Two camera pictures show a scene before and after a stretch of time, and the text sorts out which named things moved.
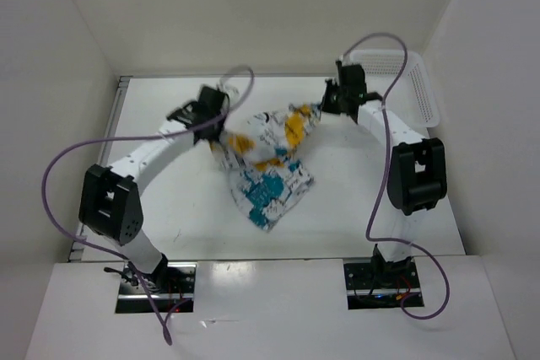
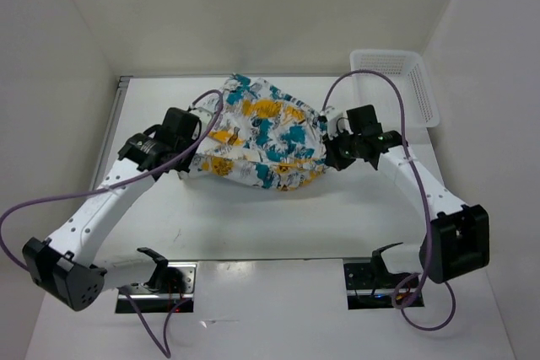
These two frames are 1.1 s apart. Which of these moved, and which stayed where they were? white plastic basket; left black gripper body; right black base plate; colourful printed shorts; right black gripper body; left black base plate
Moved: right black gripper body; left black gripper body; colourful printed shorts
Stayed: left black base plate; white plastic basket; right black base plate
